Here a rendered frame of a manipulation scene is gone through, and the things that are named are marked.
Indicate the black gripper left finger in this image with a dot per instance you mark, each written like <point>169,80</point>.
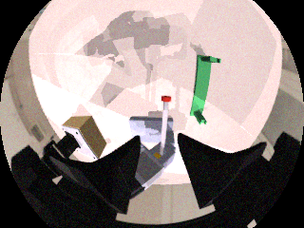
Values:
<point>111,177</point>

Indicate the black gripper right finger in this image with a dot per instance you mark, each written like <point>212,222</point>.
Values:
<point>211,170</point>

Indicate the grey tapered pin with red cap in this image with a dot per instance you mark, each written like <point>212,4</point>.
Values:
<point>166,100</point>

